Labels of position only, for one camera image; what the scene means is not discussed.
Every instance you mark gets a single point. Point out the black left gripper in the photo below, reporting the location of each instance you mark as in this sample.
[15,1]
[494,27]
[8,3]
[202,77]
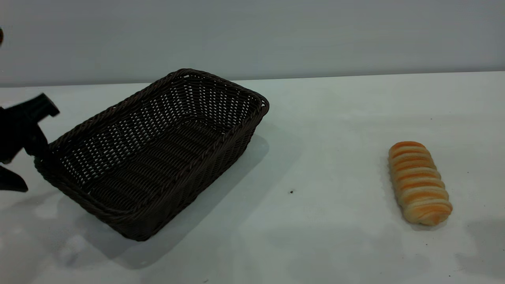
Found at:
[17,126]

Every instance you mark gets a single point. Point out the black woven wicker basket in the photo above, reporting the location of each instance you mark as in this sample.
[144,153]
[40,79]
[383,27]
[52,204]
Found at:
[158,157]

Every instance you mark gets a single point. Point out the striped orange bread roll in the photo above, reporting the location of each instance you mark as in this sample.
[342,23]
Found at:
[418,185]

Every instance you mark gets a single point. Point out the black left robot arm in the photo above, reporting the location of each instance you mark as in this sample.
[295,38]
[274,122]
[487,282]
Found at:
[0,36]

